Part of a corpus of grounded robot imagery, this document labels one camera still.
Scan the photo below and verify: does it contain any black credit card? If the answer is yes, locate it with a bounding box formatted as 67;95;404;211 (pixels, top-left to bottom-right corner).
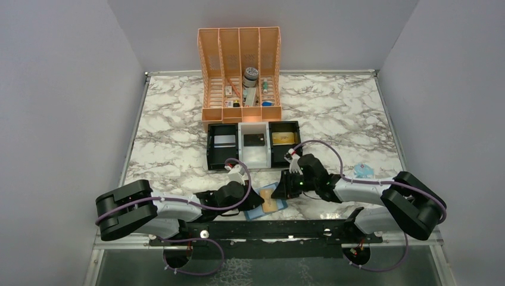
243;133;266;147

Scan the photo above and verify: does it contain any black right card bin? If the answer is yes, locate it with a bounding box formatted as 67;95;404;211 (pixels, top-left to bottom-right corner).
269;121;301;168

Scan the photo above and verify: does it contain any clear blue plastic package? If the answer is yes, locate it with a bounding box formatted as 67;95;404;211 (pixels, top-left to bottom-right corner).
353;163;375;179

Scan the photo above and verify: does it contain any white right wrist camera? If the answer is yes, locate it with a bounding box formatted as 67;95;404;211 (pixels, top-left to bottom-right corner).
284;148;303;175

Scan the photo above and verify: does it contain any gold credit card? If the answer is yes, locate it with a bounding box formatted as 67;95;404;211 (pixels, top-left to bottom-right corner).
272;132;298;146

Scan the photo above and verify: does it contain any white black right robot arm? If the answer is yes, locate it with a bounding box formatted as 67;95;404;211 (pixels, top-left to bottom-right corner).
272;150;447;243

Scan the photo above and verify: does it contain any orange plastic file organizer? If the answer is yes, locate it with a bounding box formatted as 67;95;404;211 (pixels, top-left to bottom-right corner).
198;27;282;129

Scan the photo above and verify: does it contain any silver credit card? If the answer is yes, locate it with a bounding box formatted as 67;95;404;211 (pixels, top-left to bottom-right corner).
213;135;236;148

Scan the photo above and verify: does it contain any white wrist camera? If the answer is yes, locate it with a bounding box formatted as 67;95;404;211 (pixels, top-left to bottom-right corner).
225;164;249;185
284;148;303;175

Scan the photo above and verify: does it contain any green white small tube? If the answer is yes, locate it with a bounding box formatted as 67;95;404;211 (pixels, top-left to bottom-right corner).
262;78;269;94

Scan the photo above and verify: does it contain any black metal base rail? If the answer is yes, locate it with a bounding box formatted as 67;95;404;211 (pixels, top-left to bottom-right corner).
94;219;442;262

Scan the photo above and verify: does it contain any white middle card bin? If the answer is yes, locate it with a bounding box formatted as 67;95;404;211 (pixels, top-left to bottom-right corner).
238;122;271;170

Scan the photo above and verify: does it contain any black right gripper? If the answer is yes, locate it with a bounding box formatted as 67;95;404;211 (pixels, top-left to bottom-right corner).
272;168;318;198

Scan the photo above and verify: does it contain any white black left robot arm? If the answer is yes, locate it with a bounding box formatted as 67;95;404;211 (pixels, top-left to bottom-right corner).
95;179;264;245

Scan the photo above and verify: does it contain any grey round jar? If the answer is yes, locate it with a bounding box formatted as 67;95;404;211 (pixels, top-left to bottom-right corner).
242;67;259;88

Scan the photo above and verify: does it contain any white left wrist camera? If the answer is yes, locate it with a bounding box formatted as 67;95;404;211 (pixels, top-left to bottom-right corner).
225;164;249;185

